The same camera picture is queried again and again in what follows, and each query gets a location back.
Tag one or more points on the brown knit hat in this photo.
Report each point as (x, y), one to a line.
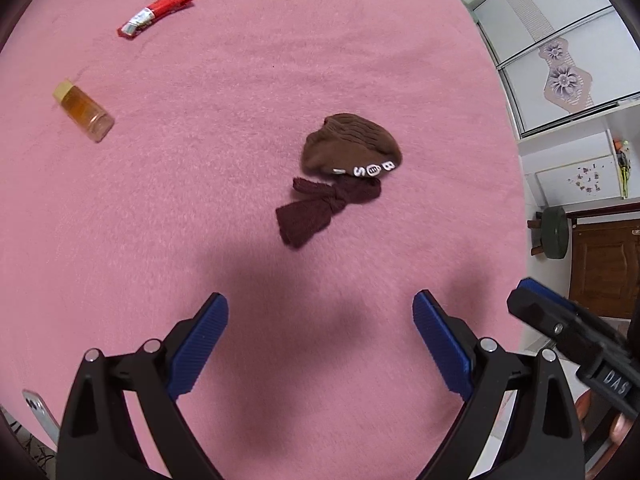
(345, 145)

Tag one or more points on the amber glass bottle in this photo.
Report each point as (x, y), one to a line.
(85, 112)

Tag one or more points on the person's right hand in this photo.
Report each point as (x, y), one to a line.
(622, 425)

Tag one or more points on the white smartphone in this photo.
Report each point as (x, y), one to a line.
(37, 410)

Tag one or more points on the white floral cabinet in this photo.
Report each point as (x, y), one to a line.
(565, 180)

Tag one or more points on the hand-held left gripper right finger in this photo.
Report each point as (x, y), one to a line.
(442, 345)

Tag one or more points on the colourful toys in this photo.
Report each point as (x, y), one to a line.
(622, 165)

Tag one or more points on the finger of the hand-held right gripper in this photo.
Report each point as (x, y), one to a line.
(545, 294)
(545, 317)

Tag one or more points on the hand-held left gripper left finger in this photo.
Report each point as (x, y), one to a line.
(197, 345)

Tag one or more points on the dark brown knit sock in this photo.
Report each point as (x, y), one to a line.
(310, 210)

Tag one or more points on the brown wooden door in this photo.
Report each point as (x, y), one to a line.
(605, 265)

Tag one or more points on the white sliding wardrobe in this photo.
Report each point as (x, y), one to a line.
(550, 10)

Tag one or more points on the red snack wrapper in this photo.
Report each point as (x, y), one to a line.
(160, 7)

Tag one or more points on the dark green stool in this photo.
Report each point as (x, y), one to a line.
(555, 232)

